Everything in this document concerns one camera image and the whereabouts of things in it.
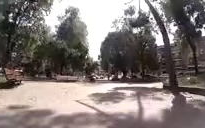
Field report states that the pinkish brick path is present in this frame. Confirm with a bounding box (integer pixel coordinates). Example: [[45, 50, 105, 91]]
[[0, 79, 205, 128]]

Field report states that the brown wooden bench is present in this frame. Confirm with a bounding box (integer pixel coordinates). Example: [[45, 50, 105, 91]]
[[0, 66, 25, 90]]

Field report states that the leaning tree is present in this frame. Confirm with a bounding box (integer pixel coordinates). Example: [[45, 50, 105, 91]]
[[143, 0, 179, 89]]

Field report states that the group of trees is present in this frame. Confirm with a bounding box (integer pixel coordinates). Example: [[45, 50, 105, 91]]
[[99, 5, 161, 81], [0, 0, 99, 78]]

